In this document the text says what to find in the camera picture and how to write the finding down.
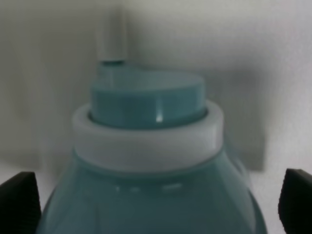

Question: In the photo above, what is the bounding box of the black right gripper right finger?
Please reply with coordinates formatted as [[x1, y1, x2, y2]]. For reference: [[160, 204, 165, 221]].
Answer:
[[278, 169, 312, 234]]

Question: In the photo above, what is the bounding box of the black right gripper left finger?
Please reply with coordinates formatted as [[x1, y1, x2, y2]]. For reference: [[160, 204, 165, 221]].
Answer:
[[0, 172, 41, 234]]

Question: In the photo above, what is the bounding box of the teal pencil sharpener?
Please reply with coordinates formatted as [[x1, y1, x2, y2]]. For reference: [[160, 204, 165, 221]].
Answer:
[[37, 6, 267, 234]]

